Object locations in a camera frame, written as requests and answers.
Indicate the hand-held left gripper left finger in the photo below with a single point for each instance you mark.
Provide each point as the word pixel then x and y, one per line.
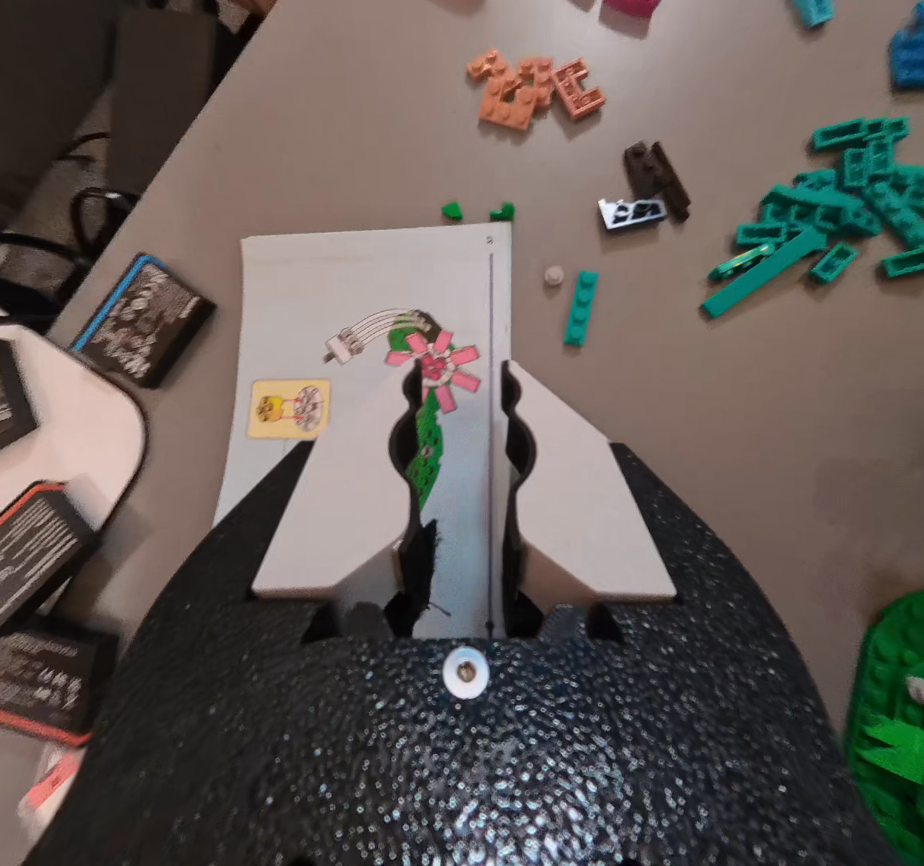
pixel 325 519

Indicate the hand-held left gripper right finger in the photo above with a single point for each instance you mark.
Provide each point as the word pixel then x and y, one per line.
pixel 585 519

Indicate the lego instruction booklet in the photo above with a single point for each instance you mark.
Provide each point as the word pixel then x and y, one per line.
pixel 325 288

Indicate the narrow single teal lego plate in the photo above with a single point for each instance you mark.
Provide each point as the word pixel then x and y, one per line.
pixel 581 308

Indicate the small grey round lego stud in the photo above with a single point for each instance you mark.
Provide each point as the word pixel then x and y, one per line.
pixel 554 277

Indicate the black white printed lego tile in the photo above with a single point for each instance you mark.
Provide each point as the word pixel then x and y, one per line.
pixel 632 214

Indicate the small green lego piece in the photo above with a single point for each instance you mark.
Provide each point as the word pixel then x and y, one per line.
pixel 502 212
pixel 452 211

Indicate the green leaf lego flower model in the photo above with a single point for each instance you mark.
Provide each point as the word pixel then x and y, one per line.
pixel 888 721

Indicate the pile of teal lego plates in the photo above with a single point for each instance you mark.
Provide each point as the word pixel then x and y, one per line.
pixel 830 216

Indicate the pile of blue lego pieces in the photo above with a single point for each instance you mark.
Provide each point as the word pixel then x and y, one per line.
pixel 908 50

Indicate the white tray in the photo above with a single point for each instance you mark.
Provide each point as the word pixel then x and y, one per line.
pixel 79 433

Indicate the black battery blue edge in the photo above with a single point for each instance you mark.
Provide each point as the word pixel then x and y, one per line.
pixel 144 321
pixel 14 396

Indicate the black battery red edge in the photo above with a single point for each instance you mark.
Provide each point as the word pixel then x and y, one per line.
pixel 50 678
pixel 43 555

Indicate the clear memory card case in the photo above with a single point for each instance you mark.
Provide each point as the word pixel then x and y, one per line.
pixel 54 779

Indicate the black carrying case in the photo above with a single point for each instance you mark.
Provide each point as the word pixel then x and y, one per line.
pixel 159 86

